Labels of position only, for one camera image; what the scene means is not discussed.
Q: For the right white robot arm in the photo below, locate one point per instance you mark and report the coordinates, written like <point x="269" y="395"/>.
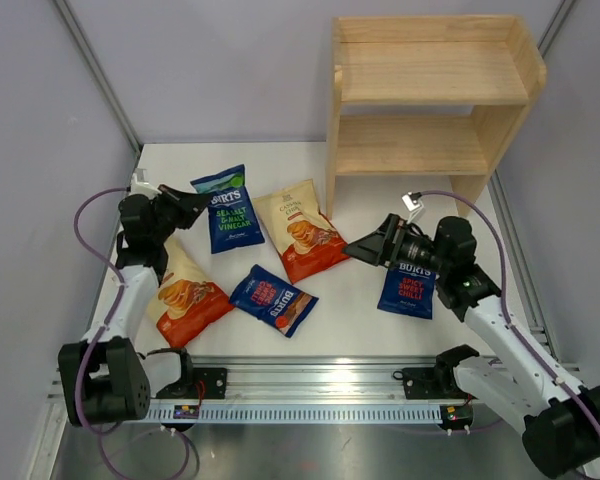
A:
<point x="479" y="347"/>

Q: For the blue Burts sea salt bag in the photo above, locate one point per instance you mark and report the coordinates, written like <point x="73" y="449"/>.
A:
<point x="232" y="219"/>

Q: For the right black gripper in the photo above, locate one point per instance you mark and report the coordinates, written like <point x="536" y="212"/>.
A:
<point x="382" y="247"/>

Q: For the blue burts chilli bag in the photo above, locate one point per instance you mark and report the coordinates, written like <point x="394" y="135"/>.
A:
<point x="272" y="300"/>
<point x="408" y="290"/>

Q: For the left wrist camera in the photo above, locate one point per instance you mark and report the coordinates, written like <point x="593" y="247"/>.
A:
<point x="142" y="182"/>

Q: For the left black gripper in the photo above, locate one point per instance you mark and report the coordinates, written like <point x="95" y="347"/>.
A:
<point x="190" y="205"/>

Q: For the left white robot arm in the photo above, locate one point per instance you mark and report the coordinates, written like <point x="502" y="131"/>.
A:
<point x="104" y="379"/>

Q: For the cream orange cassava chips bag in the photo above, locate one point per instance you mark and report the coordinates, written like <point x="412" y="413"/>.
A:
<point x="306" y="241"/>

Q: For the cream orange cassava bag left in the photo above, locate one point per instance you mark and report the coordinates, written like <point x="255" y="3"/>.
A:
<point x="187" y="301"/>

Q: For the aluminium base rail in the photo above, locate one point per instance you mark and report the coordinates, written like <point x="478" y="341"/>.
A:
<point x="315" y="390"/>

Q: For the wooden two-tier shelf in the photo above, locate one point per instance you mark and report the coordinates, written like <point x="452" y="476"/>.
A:
<point x="429" y="95"/>

